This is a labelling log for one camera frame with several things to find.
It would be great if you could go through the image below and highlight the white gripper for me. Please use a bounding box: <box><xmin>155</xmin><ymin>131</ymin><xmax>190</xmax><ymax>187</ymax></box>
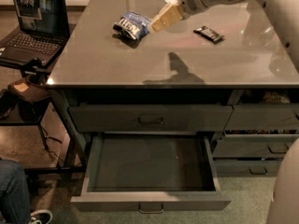
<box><xmin>149</xmin><ymin>0</ymin><xmax>207</xmax><ymax>33</ymax></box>

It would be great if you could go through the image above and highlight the blue chip bag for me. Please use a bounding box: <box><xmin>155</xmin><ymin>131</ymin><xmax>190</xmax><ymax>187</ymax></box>
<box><xmin>113</xmin><ymin>11</ymin><xmax>151</xmax><ymax>40</ymax></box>

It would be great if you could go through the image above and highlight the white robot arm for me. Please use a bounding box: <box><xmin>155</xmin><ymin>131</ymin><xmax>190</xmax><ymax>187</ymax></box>
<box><xmin>149</xmin><ymin>0</ymin><xmax>299</xmax><ymax>224</ymax></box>

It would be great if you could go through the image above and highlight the grey top left drawer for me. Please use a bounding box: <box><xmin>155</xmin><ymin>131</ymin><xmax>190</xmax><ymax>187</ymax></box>
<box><xmin>69</xmin><ymin>105</ymin><xmax>233</xmax><ymax>133</ymax></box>

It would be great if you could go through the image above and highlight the grey middle right drawer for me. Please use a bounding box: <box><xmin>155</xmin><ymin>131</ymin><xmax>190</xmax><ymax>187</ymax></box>
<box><xmin>212</xmin><ymin>134</ymin><xmax>298</xmax><ymax>159</ymax></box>

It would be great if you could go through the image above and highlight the grey top right drawer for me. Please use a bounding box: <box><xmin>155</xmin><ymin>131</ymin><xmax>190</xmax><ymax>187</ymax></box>
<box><xmin>226</xmin><ymin>104</ymin><xmax>299</xmax><ymax>130</ymax></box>

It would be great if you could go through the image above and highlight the dark bag with tag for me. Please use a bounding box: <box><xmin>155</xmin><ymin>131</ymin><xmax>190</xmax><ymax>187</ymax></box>
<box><xmin>7</xmin><ymin>77</ymin><xmax>50</xmax><ymax>104</ymax></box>

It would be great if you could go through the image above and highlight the open grey middle drawer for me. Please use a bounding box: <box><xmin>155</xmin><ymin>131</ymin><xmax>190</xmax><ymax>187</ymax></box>
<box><xmin>71</xmin><ymin>134</ymin><xmax>231</xmax><ymax>214</ymax></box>

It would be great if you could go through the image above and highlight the black candy bar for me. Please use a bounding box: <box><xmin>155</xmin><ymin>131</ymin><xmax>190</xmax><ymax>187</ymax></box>
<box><xmin>193</xmin><ymin>26</ymin><xmax>224</xmax><ymax>44</ymax></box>

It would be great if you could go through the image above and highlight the black open laptop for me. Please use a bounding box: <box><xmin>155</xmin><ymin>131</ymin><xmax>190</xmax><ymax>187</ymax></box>
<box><xmin>0</xmin><ymin>0</ymin><xmax>70</xmax><ymax>67</ymax></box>

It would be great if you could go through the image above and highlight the black laptop stand cart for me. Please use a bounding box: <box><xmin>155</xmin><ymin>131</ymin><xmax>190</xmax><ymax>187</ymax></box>
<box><xmin>1</xmin><ymin>54</ymin><xmax>87</xmax><ymax>174</ymax></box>

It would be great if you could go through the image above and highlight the black and white sneaker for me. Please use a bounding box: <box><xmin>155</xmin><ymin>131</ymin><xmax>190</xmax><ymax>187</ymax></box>
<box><xmin>29</xmin><ymin>209</ymin><xmax>52</xmax><ymax>224</ymax></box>

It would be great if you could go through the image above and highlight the person's leg in jeans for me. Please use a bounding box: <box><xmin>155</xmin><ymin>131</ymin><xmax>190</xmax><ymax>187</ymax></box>
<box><xmin>0</xmin><ymin>160</ymin><xmax>31</xmax><ymax>224</ymax></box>

